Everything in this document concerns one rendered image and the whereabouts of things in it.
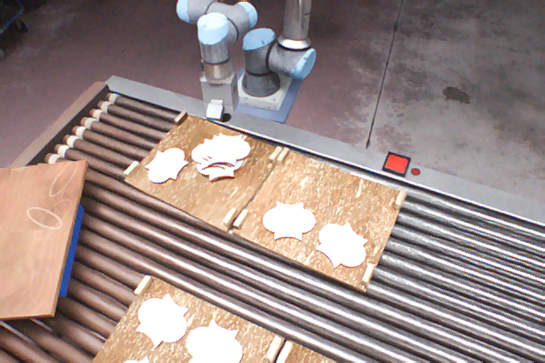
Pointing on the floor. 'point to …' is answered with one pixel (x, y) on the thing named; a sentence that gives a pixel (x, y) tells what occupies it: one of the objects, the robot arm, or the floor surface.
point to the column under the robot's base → (280, 105)
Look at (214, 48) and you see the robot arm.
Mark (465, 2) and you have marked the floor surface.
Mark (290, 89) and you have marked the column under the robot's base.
